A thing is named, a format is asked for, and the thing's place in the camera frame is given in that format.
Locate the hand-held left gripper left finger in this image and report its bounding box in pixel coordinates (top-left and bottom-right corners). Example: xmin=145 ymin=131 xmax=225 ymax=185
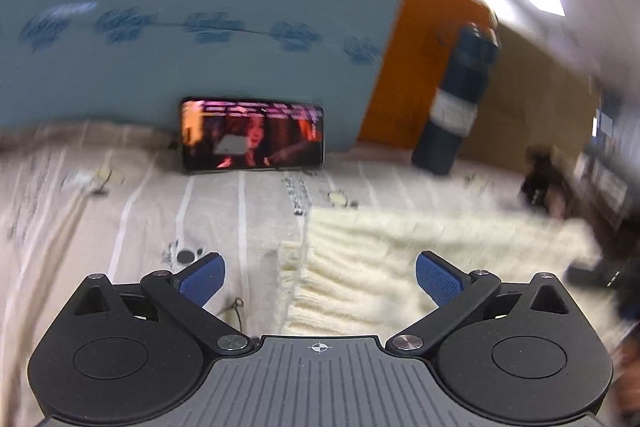
xmin=60 ymin=252 xmax=253 ymax=354

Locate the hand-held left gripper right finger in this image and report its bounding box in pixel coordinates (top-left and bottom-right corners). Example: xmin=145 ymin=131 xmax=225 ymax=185
xmin=386 ymin=250 xmax=581 ymax=354

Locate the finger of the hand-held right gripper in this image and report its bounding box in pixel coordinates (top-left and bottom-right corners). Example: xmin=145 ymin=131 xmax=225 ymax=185
xmin=565 ymin=257 xmax=640 ymax=323

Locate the cream knitted sweater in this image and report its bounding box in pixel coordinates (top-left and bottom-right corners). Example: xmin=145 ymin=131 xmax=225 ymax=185
xmin=277 ymin=204 xmax=631 ymax=343

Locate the brown leather garment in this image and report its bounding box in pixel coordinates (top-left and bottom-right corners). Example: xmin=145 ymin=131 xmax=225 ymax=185
xmin=519 ymin=146 xmax=573 ymax=219

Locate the black smartphone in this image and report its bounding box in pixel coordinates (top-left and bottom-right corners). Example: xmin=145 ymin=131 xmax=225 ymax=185
xmin=180 ymin=97 xmax=326 ymax=174

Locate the dark blue vacuum bottle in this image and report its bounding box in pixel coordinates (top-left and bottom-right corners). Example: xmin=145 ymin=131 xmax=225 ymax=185
xmin=411 ymin=22 xmax=502 ymax=176

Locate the large brown cardboard box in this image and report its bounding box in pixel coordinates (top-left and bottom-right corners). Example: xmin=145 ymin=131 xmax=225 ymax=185
xmin=460 ymin=19 xmax=606 ymax=168

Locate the orange cardboard box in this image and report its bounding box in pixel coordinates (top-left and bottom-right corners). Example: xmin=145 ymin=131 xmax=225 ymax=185
xmin=357 ymin=0 xmax=496 ymax=158

